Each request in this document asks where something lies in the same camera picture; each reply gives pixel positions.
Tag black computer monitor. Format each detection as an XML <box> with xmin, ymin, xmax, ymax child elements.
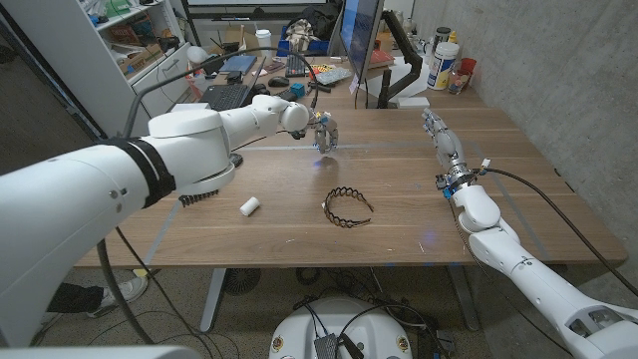
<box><xmin>339</xmin><ymin>0</ymin><xmax>386</xmax><ymax>84</ymax></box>

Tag black jacket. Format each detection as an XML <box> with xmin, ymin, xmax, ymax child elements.
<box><xmin>288</xmin><ymin>3</ymin><xmax>343</xmax><ymax>41</ymax></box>

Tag blue notebook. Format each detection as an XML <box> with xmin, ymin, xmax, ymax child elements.
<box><xmin>218</xmin><ymin>54</ymin><xmax>258</xmax><ymax>75</ymax></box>

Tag clear white keyboard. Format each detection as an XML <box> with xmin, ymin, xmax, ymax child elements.
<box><xmin>313</xmin><ymin>67</ymin><xmax>353</xmax><ymax>86</ymax></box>

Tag black claw hair clip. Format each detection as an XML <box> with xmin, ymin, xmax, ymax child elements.
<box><xmin>177</xmin><ymin>188</ymin><xmax>219</xmax><ymax>208</ymax></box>

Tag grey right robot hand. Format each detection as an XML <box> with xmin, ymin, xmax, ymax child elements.
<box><xmin>421</xmin><ymin>108</ymin><xmax>478</xmax><ymax>194</ymax></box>

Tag white power strip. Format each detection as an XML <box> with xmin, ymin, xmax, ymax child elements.
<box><xmin>170</xmin><ymin>102</ymin><xmax>210</xmax><ymax>114</ymax></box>

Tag cardboard box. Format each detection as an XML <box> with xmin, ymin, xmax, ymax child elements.
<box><xmin>119</xmin><ymin>43</ymin><xmax>164</xmax><ymax>76</ymax></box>

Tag blue storage bin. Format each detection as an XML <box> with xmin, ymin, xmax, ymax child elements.
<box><xmin>276</xmin><ymin>25</ymin><xmax>331</xmax><ymax>58</ymax></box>

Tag grey table leg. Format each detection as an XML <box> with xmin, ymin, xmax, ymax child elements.
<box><xmin>447</xmin><ymin>263</ymin><xmax>480</xmax><ymax>332</ymax></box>
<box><xmin>199</xmin><ymin>267</ymin><xmax>228</xmax><ymax>333</ymax></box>

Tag white wipes canister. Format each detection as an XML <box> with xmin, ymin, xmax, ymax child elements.
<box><xmin>427</xmin><ymin>41</ymin><xmax>461</xmax><ymax>92</ymax></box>

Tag white paper cup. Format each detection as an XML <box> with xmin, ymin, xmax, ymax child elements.
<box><xmin>254</xmin><ymin>28</ymin><xmax>274</xmax><ymax>59</ymax></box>

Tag black zigzag headband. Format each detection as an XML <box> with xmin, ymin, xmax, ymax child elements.
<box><xmin>322</xmin><ymin>186</ymin><xmax>375</xmax><ymax>229</ymax></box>

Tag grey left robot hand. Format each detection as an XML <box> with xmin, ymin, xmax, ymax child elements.
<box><xmin>312</xmin><ymin>112</ymin><xmax>340</xmax><ymax>155</ymax></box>

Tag person leg black trousers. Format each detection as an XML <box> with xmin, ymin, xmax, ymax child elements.
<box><xmin>47</xmin><ymin>282</ymin><xmax>105</xmax><ymax>314</ymax></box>

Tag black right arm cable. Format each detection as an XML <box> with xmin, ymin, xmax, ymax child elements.
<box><xmin>476</xmin><ymin>168</ymin><xmax>638</xmax><ymax>299</ymax></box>

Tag white box at monitor base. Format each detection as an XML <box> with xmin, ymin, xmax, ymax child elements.
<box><xmin>397</xmin><ymin>96</ymin><xmax>431</xmax><ymax>110</ymax></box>

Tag black round fan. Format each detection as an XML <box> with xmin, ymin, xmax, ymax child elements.
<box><xmin>222</xmin><ymin>267</ymin><xmax>262</xmax><ymax>296</ymax></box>

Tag small white cylinder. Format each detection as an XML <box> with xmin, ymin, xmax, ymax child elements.
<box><xmin>238</xmin><ymin>195</ymin><xmax>261</xmax><ymax>217</ymax></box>

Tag black keyboard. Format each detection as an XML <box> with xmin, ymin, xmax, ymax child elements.
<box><xmin>284</xmin><ymin>52</ymin><xmax>307</xmax><ymax>79</ymax></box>
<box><xmin>198</xmin><ymin>56</ymin><xmax>268</xmax><ymax>113</ymax></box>

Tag red book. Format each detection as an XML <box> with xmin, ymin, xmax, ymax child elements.
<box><xmin>368</xmin><ymin>48</ymin><xmax>396</xmax><ymax>70</ymax></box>

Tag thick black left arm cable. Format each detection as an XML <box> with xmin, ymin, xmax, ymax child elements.
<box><xmin>96</xmin><ymin>47</ymin><xmax>320</xmax><ymax>346</ymax></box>

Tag white sneaker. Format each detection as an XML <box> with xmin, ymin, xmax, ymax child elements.
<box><xmin>88</xmin><ymin>276</ymin><xmax>150</xmax><ymax>319</ymax></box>

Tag red cup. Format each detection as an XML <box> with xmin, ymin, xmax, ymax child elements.
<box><xmin>458</xmin><ymin>57</ymin><xmax>478</xmax><ymax>91</ymax></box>

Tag white shelf cabinet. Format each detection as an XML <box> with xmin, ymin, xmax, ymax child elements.
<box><xmin>0</xmin><ymin>0</ymin><xmax>193</xmax><ymax>141</ymax></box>

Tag plaid cloth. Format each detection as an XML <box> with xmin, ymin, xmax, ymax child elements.
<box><xmin>284</xmin><ymin>18</ymin><xmax>320</xmax><ymax>54</ymax></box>

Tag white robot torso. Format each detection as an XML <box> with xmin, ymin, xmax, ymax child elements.
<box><xmin>268</xmin><ymin>297</ymin><xmax>414</xmax><ymax>359</ymax></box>

